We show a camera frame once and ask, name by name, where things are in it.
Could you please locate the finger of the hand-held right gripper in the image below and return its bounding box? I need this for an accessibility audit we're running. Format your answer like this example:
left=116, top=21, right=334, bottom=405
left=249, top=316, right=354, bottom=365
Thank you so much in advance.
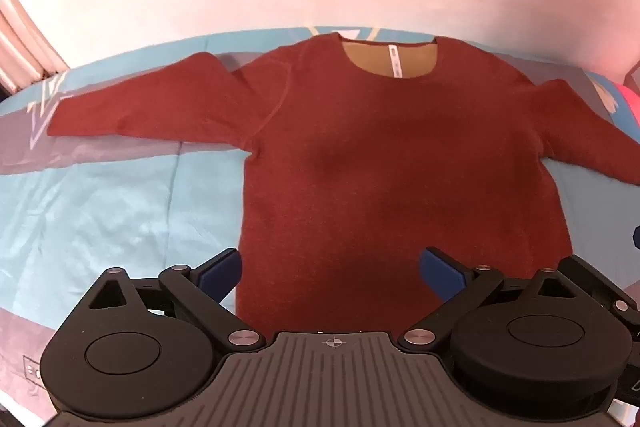
left=557, top=253, right=640, bottom=334

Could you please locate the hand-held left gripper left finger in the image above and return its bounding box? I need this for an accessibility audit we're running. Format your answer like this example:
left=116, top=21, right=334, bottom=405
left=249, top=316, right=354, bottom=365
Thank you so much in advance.
left=87, top=248, right=268, bottom=351

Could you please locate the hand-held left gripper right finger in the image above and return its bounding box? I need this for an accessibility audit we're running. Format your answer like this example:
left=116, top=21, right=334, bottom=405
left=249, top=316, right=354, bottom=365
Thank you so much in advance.
left=398, top=247, right=576, bottom=349

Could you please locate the dark red sweater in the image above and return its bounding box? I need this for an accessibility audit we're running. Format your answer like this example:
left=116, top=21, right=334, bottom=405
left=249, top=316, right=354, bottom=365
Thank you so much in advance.
left=47, top=33, right=640, bottom=333

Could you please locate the blue and grey bedsheet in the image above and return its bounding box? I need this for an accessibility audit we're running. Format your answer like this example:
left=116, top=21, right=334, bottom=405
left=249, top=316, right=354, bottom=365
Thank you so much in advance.
left=0, top=25, right=640, bottom=413

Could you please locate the pink pillow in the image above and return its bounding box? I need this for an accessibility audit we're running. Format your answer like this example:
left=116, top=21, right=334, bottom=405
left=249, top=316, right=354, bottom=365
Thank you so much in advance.
left=619, top=79, right=640, bottom=112

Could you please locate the pale striped curtain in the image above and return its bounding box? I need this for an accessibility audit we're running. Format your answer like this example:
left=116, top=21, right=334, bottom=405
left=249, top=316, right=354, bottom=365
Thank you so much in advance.
left=0, top=0, right=71, bottom=92

